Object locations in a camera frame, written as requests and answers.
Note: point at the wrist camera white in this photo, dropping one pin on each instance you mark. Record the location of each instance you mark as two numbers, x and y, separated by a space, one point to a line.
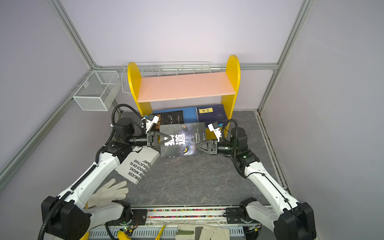
215 128
150 121

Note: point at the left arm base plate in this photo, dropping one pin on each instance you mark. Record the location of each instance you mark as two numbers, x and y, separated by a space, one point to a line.
138 217

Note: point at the white mesh box basket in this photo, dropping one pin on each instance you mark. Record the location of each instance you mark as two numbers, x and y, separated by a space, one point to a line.
98 91

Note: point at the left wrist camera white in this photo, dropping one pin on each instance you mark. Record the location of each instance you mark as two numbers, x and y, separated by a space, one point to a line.
150 121

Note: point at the black book yellow title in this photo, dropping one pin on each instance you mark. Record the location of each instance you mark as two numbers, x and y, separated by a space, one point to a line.
171 118

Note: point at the white wire basket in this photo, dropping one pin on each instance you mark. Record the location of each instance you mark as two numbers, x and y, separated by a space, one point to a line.
161 69

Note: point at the blue book dotted circle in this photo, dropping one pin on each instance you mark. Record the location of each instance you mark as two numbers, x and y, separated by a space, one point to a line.
211 113

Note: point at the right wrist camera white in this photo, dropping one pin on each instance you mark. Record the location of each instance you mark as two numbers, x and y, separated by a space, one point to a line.
215 128

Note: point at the yellow shelf with coloured boards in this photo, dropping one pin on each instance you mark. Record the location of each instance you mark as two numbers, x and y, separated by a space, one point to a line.
180 87

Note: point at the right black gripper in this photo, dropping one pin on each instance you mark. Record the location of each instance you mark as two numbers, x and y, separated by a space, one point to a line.
214 150

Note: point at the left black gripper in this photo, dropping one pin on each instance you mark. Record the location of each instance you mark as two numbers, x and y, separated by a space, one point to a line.
153 141

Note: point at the white book black lettering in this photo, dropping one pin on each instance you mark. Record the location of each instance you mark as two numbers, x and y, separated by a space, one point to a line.
137 164

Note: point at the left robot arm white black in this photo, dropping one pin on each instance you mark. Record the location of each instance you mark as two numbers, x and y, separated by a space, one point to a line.
69 215

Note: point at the yellow thin tool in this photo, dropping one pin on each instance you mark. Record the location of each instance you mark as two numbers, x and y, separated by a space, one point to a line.
158 237

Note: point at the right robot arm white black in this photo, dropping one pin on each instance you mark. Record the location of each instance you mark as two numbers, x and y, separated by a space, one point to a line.
287 218

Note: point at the white work glove left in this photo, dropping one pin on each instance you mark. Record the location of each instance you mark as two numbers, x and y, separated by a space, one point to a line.
108 193

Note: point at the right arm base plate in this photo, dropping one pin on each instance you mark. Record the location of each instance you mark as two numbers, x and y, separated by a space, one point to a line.
236 215

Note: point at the white grey glove front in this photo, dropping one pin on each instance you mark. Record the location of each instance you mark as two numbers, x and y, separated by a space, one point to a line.
201 232

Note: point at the dark book white characters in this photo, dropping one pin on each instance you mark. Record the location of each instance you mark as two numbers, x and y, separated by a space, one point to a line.
183 139

